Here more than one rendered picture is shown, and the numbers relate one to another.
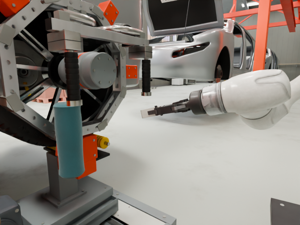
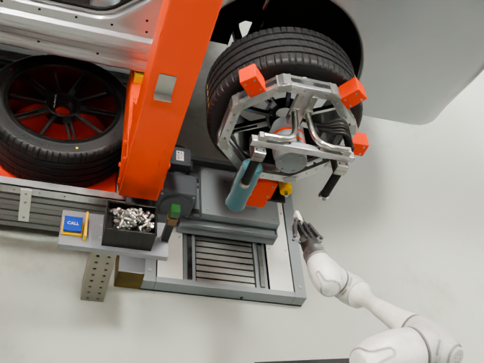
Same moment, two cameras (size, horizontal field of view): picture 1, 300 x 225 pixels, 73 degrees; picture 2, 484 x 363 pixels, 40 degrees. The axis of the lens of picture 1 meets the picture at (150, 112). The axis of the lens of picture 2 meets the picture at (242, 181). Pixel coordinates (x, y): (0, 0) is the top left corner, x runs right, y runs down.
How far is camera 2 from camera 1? 215 cm
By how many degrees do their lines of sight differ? 44
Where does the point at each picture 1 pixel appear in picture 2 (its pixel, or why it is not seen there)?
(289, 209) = not seen: outside the picture
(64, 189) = not seen: hidden behind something
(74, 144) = (241, 194)
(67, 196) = not seen: hidden behind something
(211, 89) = (310, 251)
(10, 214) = (189, 198)
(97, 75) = (281, 164)
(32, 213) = (207, 192)
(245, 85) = (313, 268)
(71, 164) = (234, 202)
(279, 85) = (319, 285)
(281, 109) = (345, 300)
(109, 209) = (263, 238)
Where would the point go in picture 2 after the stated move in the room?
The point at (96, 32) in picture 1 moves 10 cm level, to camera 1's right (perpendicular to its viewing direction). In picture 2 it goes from (287, 148) to (304, 166)
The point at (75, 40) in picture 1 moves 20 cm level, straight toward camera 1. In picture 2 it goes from (260, 157) to (234, 186)
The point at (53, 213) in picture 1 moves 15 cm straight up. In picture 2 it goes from (220, 206) to (228, 186)
